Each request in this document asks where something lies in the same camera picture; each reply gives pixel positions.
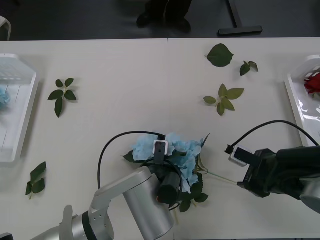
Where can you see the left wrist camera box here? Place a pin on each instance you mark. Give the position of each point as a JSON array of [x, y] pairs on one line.
[[160, 149]]

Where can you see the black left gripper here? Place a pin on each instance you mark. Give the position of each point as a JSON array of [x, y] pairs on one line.
[[161, 170]]

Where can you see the dark green five-leaf twig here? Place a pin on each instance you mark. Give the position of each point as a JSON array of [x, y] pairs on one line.
[[58, 105]]

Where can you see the large single green leaf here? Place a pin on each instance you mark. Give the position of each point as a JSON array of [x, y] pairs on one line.
[[220, 55]]

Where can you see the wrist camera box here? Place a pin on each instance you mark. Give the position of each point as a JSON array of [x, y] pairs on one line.
[[237, 160], [160, 149]]

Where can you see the small green leaf twig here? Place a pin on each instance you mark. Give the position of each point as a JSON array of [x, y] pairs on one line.
[[245, 68]]

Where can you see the shallow white box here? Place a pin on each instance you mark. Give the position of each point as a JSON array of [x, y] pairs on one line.
[[22, 82], [300, 105]]

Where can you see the white chair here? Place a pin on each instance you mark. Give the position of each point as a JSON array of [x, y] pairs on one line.
[[6, 25]]

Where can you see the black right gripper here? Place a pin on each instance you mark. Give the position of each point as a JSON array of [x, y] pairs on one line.
[[262, 175]]

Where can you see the red rose with long stem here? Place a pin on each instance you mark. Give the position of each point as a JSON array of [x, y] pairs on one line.
[[313, 83]]

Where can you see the person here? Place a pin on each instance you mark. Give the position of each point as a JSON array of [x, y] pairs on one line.
[[162, 12]]

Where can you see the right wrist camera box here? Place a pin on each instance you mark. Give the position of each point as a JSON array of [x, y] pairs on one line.
[[237, 160]]

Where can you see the silver and black left arm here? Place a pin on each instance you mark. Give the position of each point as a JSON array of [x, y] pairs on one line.
[[140, 200]]

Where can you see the black stand base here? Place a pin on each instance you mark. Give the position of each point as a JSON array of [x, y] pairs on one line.
[[240, 29]]

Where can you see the silver and black right arm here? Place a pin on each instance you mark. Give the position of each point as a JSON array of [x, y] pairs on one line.
[[300, 170]]

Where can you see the pale green leaf twig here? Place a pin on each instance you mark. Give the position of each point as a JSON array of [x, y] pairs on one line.
[[226, 96]]

